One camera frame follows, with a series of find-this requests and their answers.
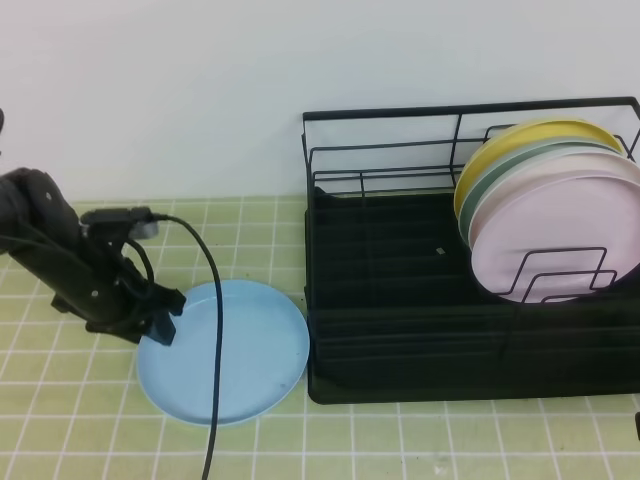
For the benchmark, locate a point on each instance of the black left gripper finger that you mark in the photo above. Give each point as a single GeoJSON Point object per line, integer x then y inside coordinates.
{"type": "Point", "coordinates": [176, 304]}
{"type": "Point", "coordinates": [161, 329]}

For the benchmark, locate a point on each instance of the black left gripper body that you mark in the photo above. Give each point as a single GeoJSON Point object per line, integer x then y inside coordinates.
{"type": "Point", "coordinates": [110, 284]}

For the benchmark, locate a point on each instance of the light blue plate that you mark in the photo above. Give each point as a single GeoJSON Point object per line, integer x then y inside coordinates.
{"type": "Point", "coordinates": [254, 332]}

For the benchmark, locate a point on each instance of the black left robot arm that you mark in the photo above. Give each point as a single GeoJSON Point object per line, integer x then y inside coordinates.
{"type": "Point", "coordinates": [37, 221]}

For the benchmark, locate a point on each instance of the green plate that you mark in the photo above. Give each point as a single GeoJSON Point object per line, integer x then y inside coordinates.
{"type": "Point", "coordinates": [497, 170]}

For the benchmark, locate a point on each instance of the yellow plate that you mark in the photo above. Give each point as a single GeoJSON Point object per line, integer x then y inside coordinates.
{"type": "Point", "coordinates": [522, 135]}

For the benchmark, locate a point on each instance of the pink plate behind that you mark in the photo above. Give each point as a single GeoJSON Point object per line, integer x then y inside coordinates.
{"type": "Point", "coordinates": [540, 168]}

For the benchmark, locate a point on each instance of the pink plate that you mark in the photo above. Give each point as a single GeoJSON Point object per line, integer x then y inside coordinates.
{"type": "Point", "coordinates": [540, 168]}
{"type": "Point", "coordinates": [561, 239]}

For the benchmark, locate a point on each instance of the pink plate front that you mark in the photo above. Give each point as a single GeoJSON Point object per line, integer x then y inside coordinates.
{"type": "Point", "coordinates": [561, 239]}

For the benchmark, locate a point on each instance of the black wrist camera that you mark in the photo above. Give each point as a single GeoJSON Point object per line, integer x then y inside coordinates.
{"type": "Point", "coordinates": [136, 223]}

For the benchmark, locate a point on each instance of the black wire dish rack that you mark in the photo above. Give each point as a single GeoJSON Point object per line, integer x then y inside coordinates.
{"type": "Point", "coordinates": [394, 309]}

